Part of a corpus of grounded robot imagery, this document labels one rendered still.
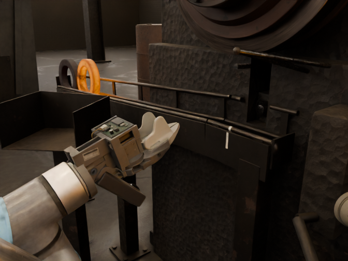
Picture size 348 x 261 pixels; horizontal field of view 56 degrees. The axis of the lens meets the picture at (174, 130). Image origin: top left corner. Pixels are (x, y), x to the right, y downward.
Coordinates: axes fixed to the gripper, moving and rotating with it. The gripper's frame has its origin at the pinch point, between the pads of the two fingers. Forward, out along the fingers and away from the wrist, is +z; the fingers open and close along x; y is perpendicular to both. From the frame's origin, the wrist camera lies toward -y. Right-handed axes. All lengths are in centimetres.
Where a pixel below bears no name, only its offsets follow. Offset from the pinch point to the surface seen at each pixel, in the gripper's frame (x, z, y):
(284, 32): -10.1, 22.7, 11.5
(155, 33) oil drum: 243, 159, -47
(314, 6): -15.3, 24.0, 15.7
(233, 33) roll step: 0.9, 20.9, 11.6
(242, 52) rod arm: -7.3, 13.9, 10.9
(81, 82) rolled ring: 96, 18, -14
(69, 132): 55, -6, -14
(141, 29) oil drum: 259, 154, -42
